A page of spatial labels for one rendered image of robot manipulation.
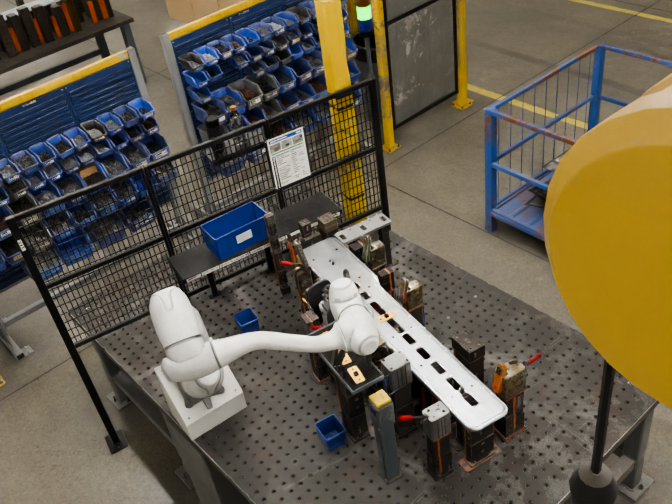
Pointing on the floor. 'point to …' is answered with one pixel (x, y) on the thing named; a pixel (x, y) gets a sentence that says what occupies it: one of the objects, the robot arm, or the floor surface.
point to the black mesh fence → (193, 221)
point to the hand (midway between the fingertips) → (355, 366)
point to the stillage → (521, 205)
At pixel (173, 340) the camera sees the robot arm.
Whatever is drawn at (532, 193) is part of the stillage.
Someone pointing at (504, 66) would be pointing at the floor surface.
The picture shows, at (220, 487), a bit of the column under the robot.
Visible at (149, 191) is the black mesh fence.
